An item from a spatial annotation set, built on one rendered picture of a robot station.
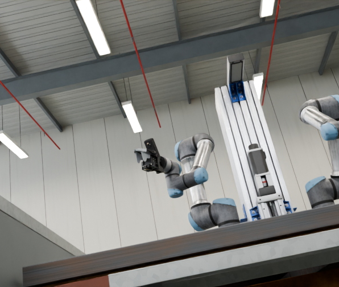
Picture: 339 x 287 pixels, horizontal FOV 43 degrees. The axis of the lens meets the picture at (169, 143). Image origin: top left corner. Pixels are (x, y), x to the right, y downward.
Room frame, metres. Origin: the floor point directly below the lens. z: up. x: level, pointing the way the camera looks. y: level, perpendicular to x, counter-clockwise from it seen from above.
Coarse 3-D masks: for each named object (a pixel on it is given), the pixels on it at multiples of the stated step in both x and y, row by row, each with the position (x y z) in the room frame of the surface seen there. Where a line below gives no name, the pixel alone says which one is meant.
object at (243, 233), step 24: (288, 216) 1.11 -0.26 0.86; (312, 216) 1.11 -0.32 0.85; (336, 216) 1.11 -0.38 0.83; (168, 240) 1.11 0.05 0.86; (192, 240) 1.11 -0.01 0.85; (216, 240) 1.11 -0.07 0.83; (240, 240) 1.11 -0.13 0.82; (264, 240) 1.14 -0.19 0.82; (48, 264) 1.11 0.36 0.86; (72, 264) 1.11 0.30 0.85; (96, 264) 1.11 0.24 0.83; (120, 264) 1.11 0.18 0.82; (144, 264) 1.14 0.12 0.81
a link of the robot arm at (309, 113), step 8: (304, 104) 1.99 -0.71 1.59; (312, 104) 1.98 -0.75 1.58; (304, 112) 1.96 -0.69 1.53; (312, 112) 1.90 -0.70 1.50; (320, 112) 1.88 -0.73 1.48; (304, 120) 1.99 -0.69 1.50; (312, 120) 1.87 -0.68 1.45; (320, 120) 1.80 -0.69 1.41; (328, 120) 1.76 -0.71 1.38; (320, 128) 1.76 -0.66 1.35; (328, 128) 1.71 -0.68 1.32; (336, 128) 1.71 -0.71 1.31; (328, 136) 1.72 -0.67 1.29; (336, 136) 1.73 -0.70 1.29
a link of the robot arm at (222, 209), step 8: (216, 200) 2.22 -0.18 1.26; (224, 200) 2.21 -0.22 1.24; (232, 200) 2.22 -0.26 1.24; (208, 208) 2.25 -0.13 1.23; (216, 208) 2.23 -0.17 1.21; (224, 208) 2.21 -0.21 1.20; (232, 208) 2.21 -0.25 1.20; (216, 216) 2.23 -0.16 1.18; (224, 216) 2.21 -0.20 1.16; (232, 216) 2.21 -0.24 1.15; (216, 224) 2.28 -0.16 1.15
